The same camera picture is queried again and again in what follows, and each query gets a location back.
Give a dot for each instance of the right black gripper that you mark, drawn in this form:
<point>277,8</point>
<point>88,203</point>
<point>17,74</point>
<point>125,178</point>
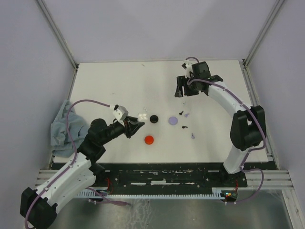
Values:
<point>181,81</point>

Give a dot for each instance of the white earbud charging case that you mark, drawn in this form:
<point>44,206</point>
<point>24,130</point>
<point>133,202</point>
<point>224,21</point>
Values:
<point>142,117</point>

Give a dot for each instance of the purple earbud charging case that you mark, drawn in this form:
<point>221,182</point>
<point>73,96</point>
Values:
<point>173,120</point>

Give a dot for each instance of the white slotted cable duct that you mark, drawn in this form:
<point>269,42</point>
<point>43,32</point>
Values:
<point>160,192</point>

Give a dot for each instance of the red earbud charging case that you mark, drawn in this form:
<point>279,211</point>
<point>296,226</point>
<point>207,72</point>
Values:
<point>149,139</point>

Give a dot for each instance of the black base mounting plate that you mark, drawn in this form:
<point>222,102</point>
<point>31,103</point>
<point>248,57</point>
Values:
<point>206,174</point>

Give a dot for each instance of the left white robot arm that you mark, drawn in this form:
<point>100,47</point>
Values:
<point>40,206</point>

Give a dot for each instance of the blue-grey cloth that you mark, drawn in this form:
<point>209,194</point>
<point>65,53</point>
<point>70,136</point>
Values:
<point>67,128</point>

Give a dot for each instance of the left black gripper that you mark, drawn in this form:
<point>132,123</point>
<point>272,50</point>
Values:
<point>131,125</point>

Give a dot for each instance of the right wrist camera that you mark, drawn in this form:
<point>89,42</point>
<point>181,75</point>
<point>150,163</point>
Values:
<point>187,65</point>

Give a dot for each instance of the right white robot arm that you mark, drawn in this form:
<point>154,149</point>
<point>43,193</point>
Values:
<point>248,128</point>

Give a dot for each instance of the aluminium frame post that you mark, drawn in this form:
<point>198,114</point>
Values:
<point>56,31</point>
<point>273,14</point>

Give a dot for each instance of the black earbud charging case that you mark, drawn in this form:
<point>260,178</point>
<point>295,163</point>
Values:
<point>154,118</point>

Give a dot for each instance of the left aluminium frame post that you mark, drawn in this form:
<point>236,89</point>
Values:
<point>56,31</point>

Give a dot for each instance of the right aluminium frame post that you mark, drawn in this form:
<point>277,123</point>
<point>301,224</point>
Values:
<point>273,14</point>

